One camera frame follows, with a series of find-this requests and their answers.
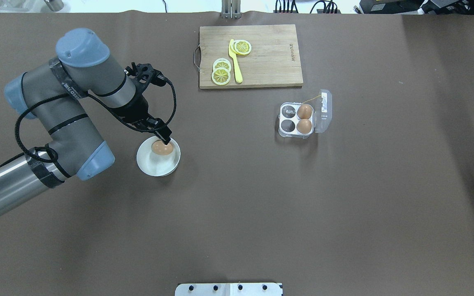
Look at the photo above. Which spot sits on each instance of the brown egg in box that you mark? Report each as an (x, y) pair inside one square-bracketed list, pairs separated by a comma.
[(304, 126), (305, 111)]

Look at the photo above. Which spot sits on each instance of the lemon slice near knife tip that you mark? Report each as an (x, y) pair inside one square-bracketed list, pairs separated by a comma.
[(241, 47)]

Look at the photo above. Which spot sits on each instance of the wooden cutting board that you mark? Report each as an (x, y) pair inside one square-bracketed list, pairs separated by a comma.
[(273, 62)]

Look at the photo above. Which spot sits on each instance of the clear plastic egg box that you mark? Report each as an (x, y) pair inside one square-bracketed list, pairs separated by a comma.
[(321, 118)]

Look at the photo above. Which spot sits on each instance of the brown egg from bowl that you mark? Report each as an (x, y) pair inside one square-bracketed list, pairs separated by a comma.
[(160, 148)]

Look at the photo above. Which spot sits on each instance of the white bowl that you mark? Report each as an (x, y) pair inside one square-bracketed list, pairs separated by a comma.
[(156, 165)]

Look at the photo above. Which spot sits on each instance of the brown egg in box rear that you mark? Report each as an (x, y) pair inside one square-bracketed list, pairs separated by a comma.
[(305, 111)]

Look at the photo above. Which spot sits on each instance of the brown egg in box front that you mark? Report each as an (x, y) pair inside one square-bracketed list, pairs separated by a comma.
[(304, 126)]

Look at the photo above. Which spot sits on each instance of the yellow plastic knife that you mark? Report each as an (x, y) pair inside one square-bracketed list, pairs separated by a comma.
[(236, 68)]

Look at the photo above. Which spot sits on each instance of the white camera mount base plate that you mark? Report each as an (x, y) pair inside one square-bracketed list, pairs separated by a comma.
[(230, 289)]

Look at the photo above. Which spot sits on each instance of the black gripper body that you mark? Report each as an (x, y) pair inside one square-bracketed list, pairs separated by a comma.
[(136, 108)]

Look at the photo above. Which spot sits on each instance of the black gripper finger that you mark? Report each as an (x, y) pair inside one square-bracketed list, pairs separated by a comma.
[(162, 131)]

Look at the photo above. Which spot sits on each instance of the upper lemon slice of pair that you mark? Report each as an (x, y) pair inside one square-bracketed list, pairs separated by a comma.
[(222, 63)]

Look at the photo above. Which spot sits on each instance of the aluminium frame post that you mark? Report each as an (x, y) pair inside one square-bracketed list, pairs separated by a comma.
[(231, 9)]

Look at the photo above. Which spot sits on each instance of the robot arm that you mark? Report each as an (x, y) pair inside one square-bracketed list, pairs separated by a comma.
[(56, 136)]

